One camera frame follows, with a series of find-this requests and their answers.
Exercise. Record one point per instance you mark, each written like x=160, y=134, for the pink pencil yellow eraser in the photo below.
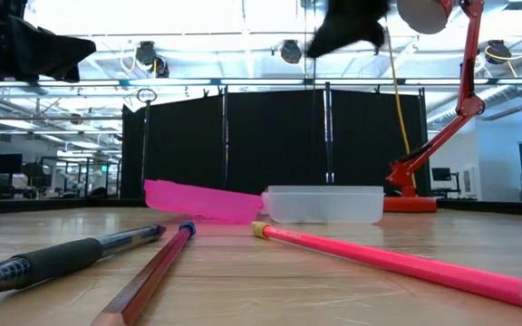
x=401, y=262

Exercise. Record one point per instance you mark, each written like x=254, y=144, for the black aluminium rig frame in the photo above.
x=61, y=205

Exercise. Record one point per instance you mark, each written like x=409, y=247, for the pink plastic box lid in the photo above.
x=202, y=204

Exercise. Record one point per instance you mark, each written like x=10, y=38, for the black round ceiling light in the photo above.
x=147, y=53
x=497, y=50
x=291, y=52

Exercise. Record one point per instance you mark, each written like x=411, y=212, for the brown pencil blue eraser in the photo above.
x=152, y=276

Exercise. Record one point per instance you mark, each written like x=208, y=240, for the dark computer monitor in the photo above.
x=6, y=164

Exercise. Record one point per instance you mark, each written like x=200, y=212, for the red desk lamp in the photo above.
x=408, y=204

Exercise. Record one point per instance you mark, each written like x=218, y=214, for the clear plastic supply box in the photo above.
x=324, y=206

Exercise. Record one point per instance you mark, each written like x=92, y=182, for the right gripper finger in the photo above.
x=379, y=36
x=342, y=35

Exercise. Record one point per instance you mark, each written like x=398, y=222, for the black fabric partition panel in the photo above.
x=274, y=145
x=179, y=145
x=365, y=145

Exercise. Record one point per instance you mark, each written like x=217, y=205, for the gel pen black grip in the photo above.
x=61, y=258

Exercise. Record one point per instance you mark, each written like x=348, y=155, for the horizontal overhead pipe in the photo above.
x=197, y=82

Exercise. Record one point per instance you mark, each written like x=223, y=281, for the small black monitor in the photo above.
x=441, y=174

